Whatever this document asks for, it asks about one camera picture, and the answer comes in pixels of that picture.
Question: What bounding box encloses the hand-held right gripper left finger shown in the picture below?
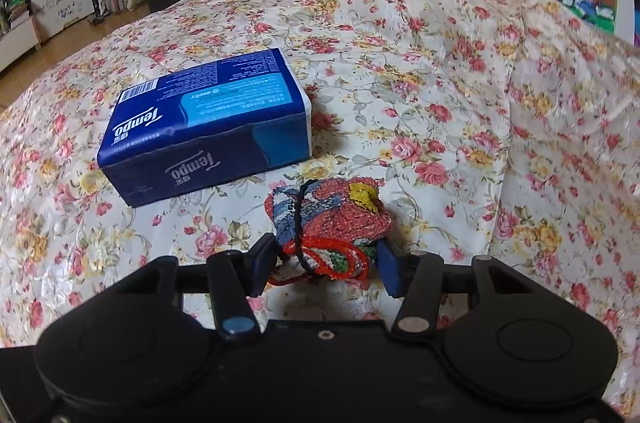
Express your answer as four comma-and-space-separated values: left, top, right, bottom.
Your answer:
107, 234, 278, 343

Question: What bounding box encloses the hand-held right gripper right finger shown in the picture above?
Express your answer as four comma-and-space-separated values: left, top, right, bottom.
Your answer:
376, 240, 543, 340

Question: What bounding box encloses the red knitted pouch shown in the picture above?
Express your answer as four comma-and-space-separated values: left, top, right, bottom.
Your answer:
264, 177, 393, 281

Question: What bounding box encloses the blue tissue pack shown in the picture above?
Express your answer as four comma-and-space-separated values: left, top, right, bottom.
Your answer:
97, 48, 313, 208

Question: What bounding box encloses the floral bedspread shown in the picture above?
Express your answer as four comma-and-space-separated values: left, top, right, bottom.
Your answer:
0, 0, 640, 419

